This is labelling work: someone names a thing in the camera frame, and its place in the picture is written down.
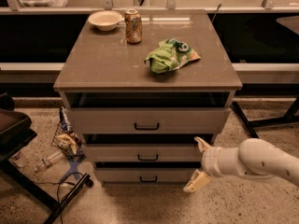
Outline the orange soda can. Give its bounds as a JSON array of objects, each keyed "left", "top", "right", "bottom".
[{"left": 124, "top": 8, "right": 142, "bottom": 44}]

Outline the black stand leg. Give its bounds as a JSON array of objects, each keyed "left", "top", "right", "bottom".
[{"left": 0, "top": 161, "right": 93, "bottom": 224}]

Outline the grey drawer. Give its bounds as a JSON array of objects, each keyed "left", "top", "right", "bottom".
[
  {"left": 94, "top": 168, "right": 195, "bottom": 184},
  {"left": 67, "top": 108, "right": 230, "bottom": 134},
  {"left": 82, "top": 143, "right": 202, "bottom": 162}
]

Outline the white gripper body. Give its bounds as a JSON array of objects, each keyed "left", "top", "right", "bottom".
[{"left": 201, "top": 147, "right": 222, "bottom": 177}]

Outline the black table frame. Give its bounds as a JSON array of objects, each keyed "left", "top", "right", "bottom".
[{"left": 232, "top": 97, "right": 299, "bottom": 138}]

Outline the clear plastic bottle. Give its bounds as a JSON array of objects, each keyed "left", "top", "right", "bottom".
[{"left": 35, "top": 151, "right": 64, "bottom": 173}]

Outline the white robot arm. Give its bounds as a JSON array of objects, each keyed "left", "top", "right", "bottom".
[{"left": 183, "top": 137, "right": 299, "bottom": 193}]

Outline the white bowl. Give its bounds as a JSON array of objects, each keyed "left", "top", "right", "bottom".
[{"left": 88, "top": 10, "right": 122, "bottom": 32}]

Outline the grey drawer cabinet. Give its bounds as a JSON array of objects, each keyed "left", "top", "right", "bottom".
[{"left": 54, "top": 10, "right": 242, "bottom": 171}]

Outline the black floor cable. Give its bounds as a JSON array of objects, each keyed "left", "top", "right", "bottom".
[{"left": 32, "top": 171, "right": 85, "bottom": 224}]

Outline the green chip bag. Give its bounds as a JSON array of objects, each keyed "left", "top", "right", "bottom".
[{"left": 144, "top": 38, "right": 201, "bottom": 74}]

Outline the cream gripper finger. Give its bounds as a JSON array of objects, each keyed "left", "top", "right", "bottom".
[
  {"left": 194, "top": 136, "right": 211, "bottom": 153},
  {"left": 183, "top": 169, "right": 210, "bottom": 193}
]

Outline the black chair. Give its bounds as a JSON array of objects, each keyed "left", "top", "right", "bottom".
[{"left": 0, "top": 93, "right": 36, "bottom": 161}]

